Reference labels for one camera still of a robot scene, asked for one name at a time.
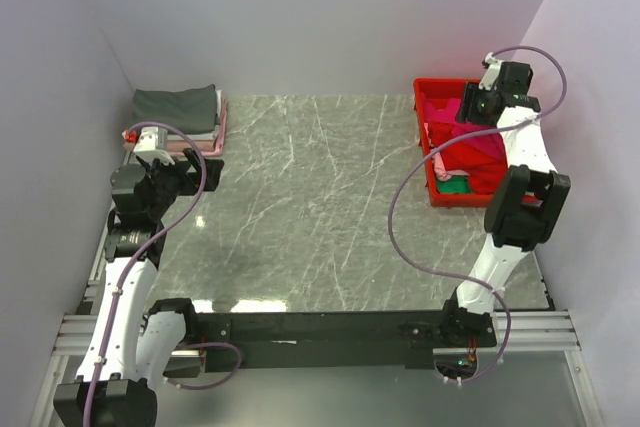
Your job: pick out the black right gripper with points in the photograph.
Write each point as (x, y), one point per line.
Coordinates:
(469, 96)

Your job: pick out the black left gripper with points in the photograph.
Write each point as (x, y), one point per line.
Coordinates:
(190, 181)

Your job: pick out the crimson t shirt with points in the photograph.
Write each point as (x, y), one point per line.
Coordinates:
(441, 110)

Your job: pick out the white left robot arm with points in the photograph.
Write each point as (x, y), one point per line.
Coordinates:
(131, 345)

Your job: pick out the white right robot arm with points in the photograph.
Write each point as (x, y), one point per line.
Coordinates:
(525, 207)

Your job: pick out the pink folded shirt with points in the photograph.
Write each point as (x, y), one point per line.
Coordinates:
(210, 144)

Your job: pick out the red plastic bin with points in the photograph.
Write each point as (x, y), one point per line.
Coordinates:
(434, 137)

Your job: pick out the red t shirt in bin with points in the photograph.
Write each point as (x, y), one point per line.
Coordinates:
(483, 157)

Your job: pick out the dark grey folded shirt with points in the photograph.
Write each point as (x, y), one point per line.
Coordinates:
(175, 109)

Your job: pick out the pink garment in bin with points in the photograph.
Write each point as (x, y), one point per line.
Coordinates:
(442, 173)

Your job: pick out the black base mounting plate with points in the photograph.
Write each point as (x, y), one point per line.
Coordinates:
(333, 339)

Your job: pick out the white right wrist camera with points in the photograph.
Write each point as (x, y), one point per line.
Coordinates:
(492, 66)

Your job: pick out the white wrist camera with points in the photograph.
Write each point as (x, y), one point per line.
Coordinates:
(492, 66)
(149, 145)

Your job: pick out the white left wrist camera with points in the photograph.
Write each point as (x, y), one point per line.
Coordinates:
(149, 145)

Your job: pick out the aluminium frame rail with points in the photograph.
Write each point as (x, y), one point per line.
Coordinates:
(531, 331)

